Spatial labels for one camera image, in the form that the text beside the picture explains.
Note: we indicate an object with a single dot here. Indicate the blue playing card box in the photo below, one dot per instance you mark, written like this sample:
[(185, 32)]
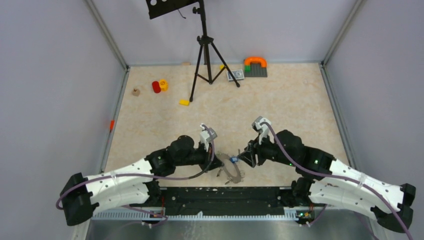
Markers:
[(237, 74)]

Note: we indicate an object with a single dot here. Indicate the red plastic cylinder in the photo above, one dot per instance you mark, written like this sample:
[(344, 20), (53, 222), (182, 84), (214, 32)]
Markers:
[(156, 87)]

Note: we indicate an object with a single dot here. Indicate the blue plastic key tag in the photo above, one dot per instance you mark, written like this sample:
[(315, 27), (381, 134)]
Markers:
[(234, 159)]

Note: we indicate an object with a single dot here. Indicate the black tripod stand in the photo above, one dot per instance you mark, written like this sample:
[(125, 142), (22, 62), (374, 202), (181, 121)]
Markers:
[(205, 41)]

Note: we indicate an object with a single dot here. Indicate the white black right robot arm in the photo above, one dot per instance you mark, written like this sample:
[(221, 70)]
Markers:
[(327, 180)]

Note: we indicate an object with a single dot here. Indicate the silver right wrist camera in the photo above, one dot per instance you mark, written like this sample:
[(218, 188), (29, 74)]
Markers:
[(261, 126)]

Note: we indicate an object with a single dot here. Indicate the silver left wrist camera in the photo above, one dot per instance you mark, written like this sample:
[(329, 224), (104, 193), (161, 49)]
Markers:
[(207, 138)]

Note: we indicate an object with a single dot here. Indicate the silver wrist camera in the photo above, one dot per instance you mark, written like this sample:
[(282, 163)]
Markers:
[(261, 126), (207, 138)]

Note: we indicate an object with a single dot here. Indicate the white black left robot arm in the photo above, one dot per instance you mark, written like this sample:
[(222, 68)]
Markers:
[(137, 183)]

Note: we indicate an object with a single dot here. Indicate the black perforated mount plate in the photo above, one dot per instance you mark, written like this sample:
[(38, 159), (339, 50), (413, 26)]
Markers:
[(157, 8)]

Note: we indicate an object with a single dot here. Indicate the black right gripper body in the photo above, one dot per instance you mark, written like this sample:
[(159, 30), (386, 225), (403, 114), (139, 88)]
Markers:
[(256, 148)]

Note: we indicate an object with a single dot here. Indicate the small wooden block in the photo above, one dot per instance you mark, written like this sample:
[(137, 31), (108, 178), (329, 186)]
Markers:
[(136, 92)]

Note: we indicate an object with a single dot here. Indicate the yellow lego brick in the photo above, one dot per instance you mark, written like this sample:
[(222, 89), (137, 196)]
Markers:
[(184, 102)]

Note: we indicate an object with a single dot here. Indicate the grey lego baseplate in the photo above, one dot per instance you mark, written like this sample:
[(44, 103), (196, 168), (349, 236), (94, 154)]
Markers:
[(256, 72)]

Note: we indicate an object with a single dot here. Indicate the yellow plastic cylinder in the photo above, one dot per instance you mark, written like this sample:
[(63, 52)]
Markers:
[(163, 85)]

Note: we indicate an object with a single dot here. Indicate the green lego brick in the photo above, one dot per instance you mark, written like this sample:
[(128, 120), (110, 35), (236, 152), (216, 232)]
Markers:
[(247, 68)]

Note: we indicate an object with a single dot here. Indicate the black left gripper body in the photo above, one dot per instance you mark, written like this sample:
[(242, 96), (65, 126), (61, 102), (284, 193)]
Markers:
[(207, 159)]

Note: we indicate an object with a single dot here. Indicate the orange plastic arch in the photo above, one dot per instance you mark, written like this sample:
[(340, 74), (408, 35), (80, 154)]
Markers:
[(256, 60)]

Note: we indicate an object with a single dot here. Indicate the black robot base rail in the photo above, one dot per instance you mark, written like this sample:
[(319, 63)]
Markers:
[(234, 202)]

